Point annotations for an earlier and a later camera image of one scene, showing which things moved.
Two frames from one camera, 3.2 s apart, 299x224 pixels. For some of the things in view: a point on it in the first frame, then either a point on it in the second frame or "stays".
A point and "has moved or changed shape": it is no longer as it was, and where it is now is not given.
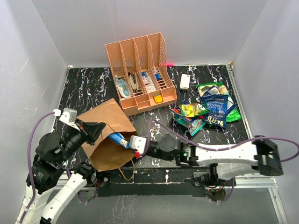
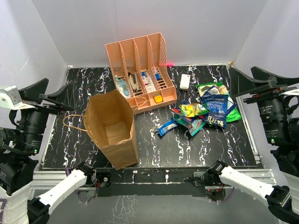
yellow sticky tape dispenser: x=158 y=98 stays
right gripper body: x=154 y=150 to x=273 y=112
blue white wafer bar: x=119 y=138 to x=169 y=125
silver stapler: x=134 y=81 stays
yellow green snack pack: x=192 y=109 stays
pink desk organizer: x=140 y=72 stays
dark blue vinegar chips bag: x=217 y=105 stays
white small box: x=185 y=81 stays
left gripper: x=91 y=130 to x=35 y=92
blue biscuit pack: x=178 y=112 stays
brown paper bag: x=104 y=154 has moved or changed shape
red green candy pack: x=195 y=125 stays
